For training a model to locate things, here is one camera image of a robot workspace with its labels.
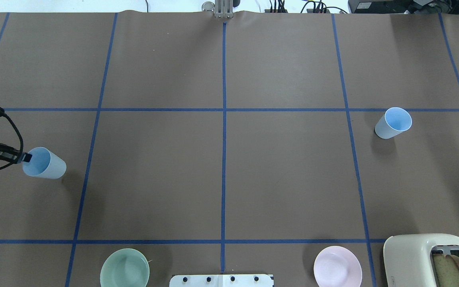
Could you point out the pink bowl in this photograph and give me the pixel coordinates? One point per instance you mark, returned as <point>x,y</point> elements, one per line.
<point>336,266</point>

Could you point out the black electronics box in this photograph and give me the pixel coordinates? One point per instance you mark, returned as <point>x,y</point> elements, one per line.
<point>404,6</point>

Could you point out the light blue cup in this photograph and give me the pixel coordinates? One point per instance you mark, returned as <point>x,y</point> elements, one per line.
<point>393,122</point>
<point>44,164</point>

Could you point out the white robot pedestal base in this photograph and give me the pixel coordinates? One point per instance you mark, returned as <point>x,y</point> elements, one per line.
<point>223,280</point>

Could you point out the bread slice in toaster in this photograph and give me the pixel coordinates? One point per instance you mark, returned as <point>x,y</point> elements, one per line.
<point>446,268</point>

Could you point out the green bowl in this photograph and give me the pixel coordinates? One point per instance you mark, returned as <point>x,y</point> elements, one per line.
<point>125,268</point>

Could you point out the aluminium frame post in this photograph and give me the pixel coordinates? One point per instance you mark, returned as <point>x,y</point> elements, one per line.
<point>223,9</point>

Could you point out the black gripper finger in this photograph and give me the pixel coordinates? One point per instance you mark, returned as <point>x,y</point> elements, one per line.
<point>12,155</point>

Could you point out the cream toaster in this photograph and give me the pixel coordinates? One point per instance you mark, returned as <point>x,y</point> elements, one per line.
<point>408,258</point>

